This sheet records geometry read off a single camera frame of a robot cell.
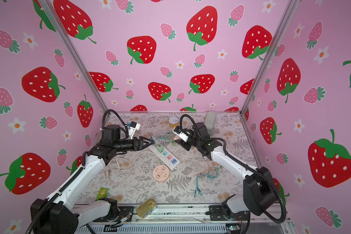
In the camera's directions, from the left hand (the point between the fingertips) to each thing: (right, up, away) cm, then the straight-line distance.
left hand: (151, 142), depth 73 cm
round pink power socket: (+3, -20, +13) cm, 24 cm away
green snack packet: (-29, -29, +7) cm, 42 cm away
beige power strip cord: (-16, -18, +17) cm, 29 cm away
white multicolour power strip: (+9, -14, +17) cm, 24 cm away
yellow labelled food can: (+9, +12, +34) cm, 37 cm away
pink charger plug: (+13, +2, +6) cm, 15 cm away
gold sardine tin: (-2, -34, 0) cm, 34 cm away
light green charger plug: (+2, -6, +19) cm, 20 cm away
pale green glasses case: (+39, +13, +41) cm, 58 cm away
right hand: (+13, +3, +8) cm, 16 cm away
